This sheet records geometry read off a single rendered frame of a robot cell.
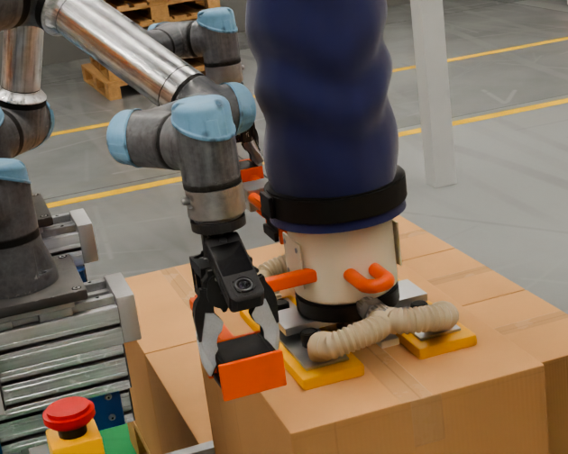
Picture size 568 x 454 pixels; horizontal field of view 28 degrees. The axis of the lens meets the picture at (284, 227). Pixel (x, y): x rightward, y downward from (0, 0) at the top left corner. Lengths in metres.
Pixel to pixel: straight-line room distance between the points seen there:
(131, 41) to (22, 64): 0.92
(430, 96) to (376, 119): 4.02
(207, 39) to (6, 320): 0.69
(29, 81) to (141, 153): 1.11
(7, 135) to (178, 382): 0.72
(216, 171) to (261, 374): 0.27
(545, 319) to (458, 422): 1.21
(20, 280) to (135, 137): 0.61
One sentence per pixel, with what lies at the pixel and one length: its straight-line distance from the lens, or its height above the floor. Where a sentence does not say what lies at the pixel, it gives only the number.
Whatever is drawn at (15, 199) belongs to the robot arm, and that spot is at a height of 1.20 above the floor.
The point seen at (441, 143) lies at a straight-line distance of 5.80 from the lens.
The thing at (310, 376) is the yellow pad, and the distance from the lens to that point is 1.70.
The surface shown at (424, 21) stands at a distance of 5.65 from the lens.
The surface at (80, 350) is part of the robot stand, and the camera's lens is 2.08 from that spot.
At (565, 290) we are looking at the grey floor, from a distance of 4.47.
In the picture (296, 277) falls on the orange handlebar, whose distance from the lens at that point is 1.76.
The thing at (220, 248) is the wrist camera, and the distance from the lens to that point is 1.43.
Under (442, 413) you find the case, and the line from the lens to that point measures 1.67.
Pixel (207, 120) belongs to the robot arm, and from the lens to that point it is 1.39.
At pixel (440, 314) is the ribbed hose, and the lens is 1.72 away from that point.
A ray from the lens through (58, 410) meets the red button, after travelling 1.57.
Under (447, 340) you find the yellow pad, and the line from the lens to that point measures 1.77.
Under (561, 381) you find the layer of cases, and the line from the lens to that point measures 2.71.
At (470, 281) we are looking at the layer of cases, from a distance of 3.13.
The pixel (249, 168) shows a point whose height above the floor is 1.10.
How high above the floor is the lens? 1.71
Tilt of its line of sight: 18 degrees down
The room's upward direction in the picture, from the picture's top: 7 degrees counter-clockwise
